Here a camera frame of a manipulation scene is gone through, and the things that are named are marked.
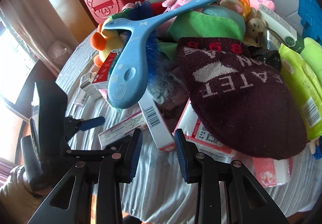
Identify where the blue boomerang toy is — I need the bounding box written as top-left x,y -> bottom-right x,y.
102,0 -> 218,109

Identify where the green white carton box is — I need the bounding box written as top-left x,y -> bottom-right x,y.
258,4 -> 304,53

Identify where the red white medicine box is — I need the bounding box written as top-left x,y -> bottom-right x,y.
92,52 -> 119,90

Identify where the pink pig plush centre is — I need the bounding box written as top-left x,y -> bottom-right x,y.
157,0 -> 192,37

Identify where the pink tissue pack under beanie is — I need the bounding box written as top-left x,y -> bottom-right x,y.
174,100 -> 236,158

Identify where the lime green wipes pack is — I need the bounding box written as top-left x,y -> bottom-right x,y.
278,44 -> 321,141

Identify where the pink flower tissue packet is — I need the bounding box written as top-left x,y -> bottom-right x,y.
253,158 -> 293,188

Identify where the yellow duck plush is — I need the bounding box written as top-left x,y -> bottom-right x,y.
90,23 -> 124,67

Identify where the green teal plush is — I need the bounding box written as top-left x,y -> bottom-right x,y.
157,5 -> 246,60

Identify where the blue folding crate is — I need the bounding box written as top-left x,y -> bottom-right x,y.
298,0 -> 322,45

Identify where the maroon knit beanie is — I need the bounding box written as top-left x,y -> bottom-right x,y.
177,37 -> 307,160

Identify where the green frog plush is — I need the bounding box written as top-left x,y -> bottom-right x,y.
300,37 -> 322,82

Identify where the pink pig plush orange dress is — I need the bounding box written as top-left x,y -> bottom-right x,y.
220,0 -> 276,21

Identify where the long white medicine box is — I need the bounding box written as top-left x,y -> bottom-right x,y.
138,90 -> 175,152

